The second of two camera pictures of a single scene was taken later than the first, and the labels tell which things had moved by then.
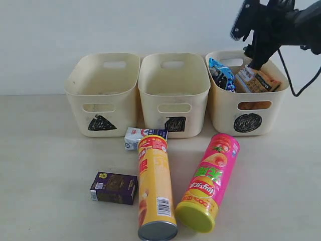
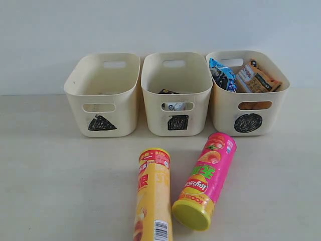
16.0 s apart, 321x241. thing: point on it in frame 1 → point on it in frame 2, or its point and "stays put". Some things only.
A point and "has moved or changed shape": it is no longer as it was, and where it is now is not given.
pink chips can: [197, 211] has moved or changed shape
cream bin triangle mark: [103, 88] stays put
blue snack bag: [222, 76] stays put
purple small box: [115, 188] → [165, 91]
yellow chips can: [157, 220] has moved or changed shape
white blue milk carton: [133, 135] → [177, 106]
